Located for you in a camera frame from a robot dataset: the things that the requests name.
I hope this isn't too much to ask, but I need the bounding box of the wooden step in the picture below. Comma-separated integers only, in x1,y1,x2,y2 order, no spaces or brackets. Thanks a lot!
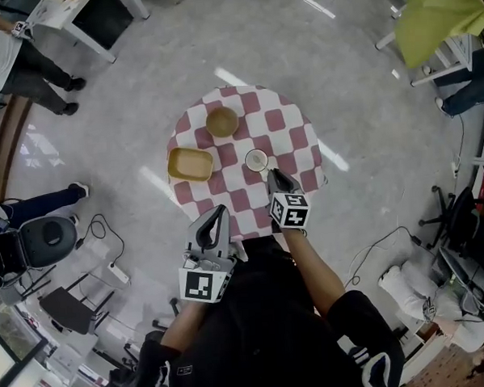
0,93,39,204

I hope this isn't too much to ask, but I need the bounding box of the person's right forearm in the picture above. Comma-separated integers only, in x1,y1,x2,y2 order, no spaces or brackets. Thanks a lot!
281,225,350,322

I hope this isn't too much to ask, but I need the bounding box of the black cable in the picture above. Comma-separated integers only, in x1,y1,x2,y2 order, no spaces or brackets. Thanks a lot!
74,212,128,271

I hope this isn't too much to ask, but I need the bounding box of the black stool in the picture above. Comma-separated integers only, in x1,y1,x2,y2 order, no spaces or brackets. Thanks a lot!
36,271,117,339

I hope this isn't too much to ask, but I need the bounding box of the grey black chair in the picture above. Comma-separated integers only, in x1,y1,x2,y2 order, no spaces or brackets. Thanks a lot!
18,214,80,271

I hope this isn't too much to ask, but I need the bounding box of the person's black shirt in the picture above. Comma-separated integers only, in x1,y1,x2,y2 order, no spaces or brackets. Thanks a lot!
78,228,407,387

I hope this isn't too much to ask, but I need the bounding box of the black box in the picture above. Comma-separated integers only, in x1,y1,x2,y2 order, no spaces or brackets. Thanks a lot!
71,0,135,53

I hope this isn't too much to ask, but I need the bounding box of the person's left forearm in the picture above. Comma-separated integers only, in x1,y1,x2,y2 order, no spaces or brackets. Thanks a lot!
157,300,214,356

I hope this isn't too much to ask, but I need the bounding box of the black office chair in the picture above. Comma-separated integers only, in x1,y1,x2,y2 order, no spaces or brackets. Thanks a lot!
416,183,484,284

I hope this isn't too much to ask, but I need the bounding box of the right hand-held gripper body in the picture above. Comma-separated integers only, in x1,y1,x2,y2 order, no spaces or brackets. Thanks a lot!
268,190,312,240

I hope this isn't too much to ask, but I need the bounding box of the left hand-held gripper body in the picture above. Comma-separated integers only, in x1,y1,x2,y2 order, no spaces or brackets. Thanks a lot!
177,238,249,306

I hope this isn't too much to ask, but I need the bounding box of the white cup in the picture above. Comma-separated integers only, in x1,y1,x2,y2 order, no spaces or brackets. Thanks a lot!
244,147,271,175

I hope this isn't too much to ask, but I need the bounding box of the black equipment case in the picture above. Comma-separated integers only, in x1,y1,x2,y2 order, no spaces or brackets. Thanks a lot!
0,227,30,288

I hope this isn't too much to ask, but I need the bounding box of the white table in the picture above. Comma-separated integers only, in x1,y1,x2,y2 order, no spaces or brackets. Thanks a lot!
24,0,154,68
373,25,484,90

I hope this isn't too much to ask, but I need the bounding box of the rectangular wooden tray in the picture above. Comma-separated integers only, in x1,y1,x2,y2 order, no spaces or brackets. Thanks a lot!
165,144,217,184

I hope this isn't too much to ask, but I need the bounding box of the small metal spoon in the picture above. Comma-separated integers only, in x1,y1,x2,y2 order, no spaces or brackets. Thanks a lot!
250,152,274,174

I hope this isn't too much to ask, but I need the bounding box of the red white checkered tablecloth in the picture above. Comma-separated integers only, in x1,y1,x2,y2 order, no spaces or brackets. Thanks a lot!
163,80,330,245

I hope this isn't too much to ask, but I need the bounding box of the round wooden bowl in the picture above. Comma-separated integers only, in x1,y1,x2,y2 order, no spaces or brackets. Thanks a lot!
204,106,241,140

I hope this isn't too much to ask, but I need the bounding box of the yellow-green cloth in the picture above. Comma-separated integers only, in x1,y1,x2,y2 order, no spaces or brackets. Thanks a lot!
392,0,484,70

